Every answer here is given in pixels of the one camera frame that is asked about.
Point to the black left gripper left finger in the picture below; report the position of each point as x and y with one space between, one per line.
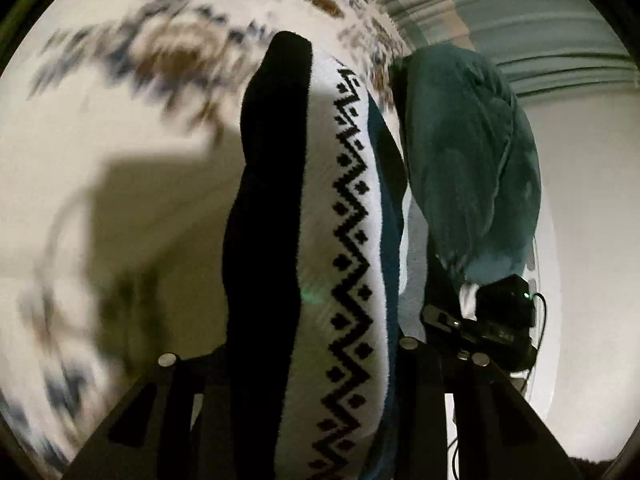
151 433

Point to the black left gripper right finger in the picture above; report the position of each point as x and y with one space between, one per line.
499 435

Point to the striped black grey sweater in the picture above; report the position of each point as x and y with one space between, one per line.
314 379

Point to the white bed headboard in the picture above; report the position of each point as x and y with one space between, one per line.
542 273

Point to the dark green plush blanket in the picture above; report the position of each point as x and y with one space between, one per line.
472 161

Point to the right grey-green curtain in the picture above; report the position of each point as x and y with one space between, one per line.
539 45

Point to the floral quilt bedspread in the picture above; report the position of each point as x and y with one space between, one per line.
120 161

